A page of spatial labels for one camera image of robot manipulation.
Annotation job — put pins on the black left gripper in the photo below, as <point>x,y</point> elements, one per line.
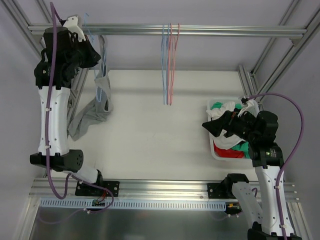
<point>89,53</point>

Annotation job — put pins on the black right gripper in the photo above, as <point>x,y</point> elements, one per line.
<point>230,124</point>

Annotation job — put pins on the white tank top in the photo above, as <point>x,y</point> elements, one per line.
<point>217,108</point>

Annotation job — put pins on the red tank top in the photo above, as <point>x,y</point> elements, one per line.
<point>228,153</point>

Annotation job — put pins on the green shirt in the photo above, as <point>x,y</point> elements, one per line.
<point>243,146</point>

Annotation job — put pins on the blue wire hanger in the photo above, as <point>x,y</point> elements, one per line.
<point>165,62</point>
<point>162,64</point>
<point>99,44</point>

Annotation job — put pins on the pink wire hanger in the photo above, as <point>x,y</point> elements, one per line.
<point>176,40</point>

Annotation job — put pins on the grey tank top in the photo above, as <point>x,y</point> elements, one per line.
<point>101,106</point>

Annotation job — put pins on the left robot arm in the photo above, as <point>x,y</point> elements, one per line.
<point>64,54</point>

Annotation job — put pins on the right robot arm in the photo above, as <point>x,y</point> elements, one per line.
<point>267,219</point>

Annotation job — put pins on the white perforated plastic basket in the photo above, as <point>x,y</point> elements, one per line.
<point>220,99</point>

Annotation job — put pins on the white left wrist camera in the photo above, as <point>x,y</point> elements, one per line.
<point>73,24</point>

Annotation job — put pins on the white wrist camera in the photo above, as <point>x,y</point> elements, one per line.
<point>73,24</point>
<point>248,105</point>

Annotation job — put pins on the aluminium hanging rail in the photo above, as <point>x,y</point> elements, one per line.
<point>126,29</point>

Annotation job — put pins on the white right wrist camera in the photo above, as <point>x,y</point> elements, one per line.
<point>248,105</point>

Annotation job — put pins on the aluminium frame right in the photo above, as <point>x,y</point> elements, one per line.
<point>278,54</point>

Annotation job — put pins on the aluminium frame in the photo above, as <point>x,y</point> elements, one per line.
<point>278,54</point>
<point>16,29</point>

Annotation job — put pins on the black right arm base bracket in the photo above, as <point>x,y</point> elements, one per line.
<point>223,190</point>

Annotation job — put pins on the aluminium frame left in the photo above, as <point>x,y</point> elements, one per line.
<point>16,29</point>

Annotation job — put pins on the black left arm base bracket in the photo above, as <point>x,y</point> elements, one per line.
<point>84,190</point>

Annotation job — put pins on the aluminium front table rail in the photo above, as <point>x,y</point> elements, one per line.
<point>185,190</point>

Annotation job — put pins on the white slotted cable duct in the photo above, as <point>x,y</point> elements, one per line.
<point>134,204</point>

